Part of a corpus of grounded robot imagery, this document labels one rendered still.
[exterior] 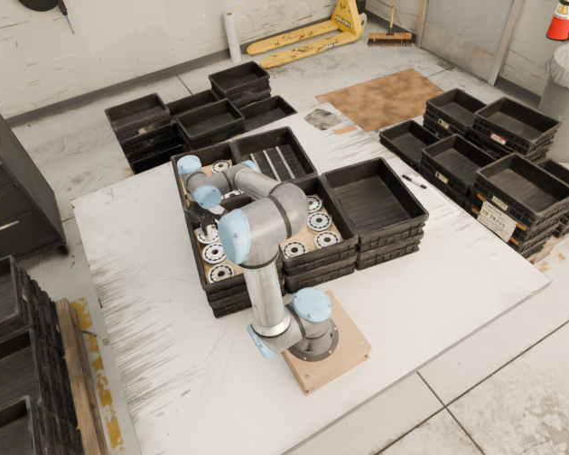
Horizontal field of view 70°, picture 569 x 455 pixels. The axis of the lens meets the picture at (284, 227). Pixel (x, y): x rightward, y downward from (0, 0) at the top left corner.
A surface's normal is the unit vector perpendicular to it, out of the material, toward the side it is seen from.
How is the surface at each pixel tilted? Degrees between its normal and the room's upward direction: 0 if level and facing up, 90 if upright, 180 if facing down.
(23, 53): 90
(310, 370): 2
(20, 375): 0
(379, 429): 0
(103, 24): 90
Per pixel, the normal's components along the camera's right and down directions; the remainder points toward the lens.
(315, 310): 0.07, -0.71
